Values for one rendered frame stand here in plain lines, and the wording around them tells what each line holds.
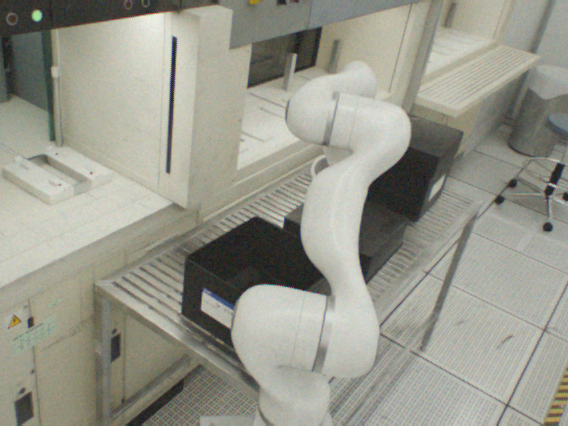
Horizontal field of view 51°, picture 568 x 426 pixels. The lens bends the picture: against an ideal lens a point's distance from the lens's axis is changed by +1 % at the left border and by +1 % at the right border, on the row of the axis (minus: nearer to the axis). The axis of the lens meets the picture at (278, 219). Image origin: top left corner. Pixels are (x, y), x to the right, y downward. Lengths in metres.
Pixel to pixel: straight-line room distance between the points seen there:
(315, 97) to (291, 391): 0.50
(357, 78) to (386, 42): 1.68
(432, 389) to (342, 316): 1.70
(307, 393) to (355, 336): 0.16
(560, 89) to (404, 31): 2.25
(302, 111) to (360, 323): 0.39
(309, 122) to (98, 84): 0.88
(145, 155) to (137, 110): 0.13
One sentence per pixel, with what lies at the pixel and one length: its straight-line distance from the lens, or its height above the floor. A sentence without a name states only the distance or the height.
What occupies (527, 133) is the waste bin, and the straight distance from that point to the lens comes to 4.98.
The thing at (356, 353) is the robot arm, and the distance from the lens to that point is 0.91.
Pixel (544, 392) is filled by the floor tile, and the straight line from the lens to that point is 2.83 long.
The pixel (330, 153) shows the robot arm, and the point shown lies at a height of 1.18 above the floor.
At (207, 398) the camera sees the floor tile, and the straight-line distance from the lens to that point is 2.33.
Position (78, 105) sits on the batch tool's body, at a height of 1.02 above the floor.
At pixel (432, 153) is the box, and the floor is 1.01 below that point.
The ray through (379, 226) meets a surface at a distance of 1.78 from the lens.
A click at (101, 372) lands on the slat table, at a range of 1.79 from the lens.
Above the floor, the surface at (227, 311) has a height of 0.86.
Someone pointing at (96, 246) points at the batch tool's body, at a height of 0.85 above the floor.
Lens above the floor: 1.76
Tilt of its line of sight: 32 degrees down
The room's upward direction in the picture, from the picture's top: 10 degrees clockwise
